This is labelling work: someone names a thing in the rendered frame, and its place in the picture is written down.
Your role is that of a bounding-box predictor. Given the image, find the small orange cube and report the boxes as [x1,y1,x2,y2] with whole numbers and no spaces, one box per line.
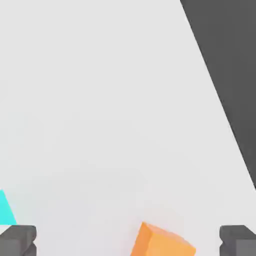
[129,221,197,256]

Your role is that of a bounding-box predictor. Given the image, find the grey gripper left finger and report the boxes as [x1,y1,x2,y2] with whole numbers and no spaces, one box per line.
[0,224,38,256]

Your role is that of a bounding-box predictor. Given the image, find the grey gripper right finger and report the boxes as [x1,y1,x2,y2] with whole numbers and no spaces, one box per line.
[219,224,256,256]

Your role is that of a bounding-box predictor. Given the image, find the small cyan cube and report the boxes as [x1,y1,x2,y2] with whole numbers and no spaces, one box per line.
[0,189,18,226]

